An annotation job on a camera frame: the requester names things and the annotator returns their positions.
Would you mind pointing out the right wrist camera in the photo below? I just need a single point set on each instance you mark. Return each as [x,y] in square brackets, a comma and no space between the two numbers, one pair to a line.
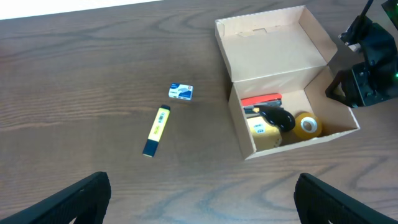
[377,44]

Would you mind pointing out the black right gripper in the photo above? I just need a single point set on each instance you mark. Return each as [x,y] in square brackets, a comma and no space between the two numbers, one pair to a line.
[363,86]

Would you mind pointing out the open cardboard box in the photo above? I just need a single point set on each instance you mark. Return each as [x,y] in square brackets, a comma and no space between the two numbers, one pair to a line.
[284,51]

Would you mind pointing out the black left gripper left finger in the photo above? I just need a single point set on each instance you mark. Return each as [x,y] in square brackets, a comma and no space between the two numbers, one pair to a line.
[85,201]

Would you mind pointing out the yellow tape roll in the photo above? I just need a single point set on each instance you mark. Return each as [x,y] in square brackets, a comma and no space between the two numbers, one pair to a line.
[307,126]

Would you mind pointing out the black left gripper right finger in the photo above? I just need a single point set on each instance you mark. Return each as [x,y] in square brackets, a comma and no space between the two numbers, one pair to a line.
[319,203]

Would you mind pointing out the small white blue staple box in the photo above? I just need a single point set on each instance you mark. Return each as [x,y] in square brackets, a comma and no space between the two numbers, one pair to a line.
[181,91]

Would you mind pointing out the yellow highlighter marker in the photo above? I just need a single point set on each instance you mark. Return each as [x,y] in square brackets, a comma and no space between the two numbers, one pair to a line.
[156,131]

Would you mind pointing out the red black stapler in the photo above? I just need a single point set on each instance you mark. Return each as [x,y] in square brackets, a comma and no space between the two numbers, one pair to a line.
[250,105]

